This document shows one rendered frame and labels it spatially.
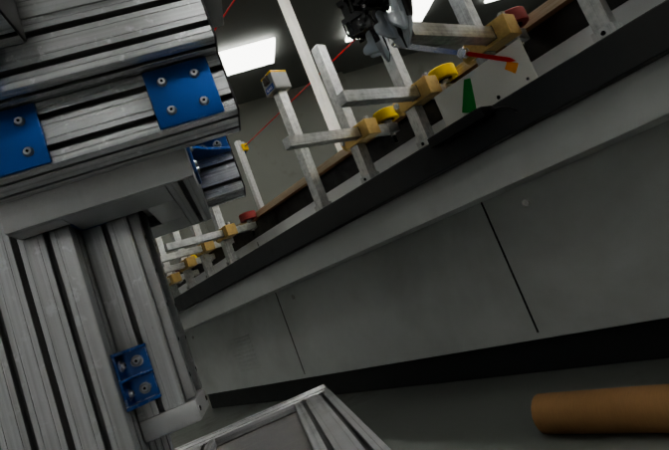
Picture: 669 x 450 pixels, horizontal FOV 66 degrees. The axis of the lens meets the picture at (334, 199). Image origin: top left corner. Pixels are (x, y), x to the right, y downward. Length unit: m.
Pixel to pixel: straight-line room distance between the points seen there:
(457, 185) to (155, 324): 0.82
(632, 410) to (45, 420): 0.96
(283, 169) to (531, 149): 6.97
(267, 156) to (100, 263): 7.26
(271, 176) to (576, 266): 6.83
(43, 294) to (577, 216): 1.20
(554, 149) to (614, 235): 0.31
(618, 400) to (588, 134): 0.52
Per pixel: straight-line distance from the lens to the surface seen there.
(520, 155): 1.27
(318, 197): 1.75
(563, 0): 1.42
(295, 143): 1.38
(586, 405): 1.17
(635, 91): 1.17
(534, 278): 1.56
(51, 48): 0.77
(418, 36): 1.05
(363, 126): 1.53
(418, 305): 1.85
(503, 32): 1.26
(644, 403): 1.12
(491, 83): 1.27
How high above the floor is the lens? 0.45
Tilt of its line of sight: 9 degrees up
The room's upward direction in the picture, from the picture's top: 21 degrees counter-clockwise
